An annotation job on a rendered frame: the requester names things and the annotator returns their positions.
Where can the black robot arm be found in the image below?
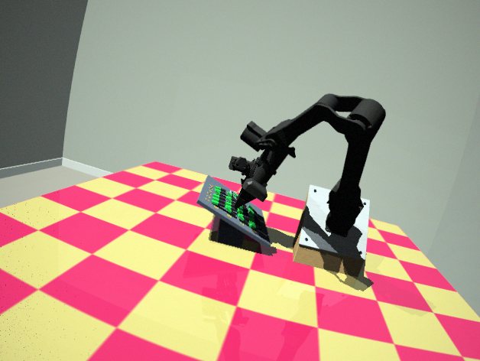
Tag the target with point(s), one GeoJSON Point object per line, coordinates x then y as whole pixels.
{"type": "Point", "coordinates": [359, 129]}

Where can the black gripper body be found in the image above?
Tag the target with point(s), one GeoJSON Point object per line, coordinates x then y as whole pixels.
{"type": "Point", "coordinates": [256, 184]}

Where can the grey switch panel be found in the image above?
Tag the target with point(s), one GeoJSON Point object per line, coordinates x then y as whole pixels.
{"type": "Point", "coordinates": [248, 219]}

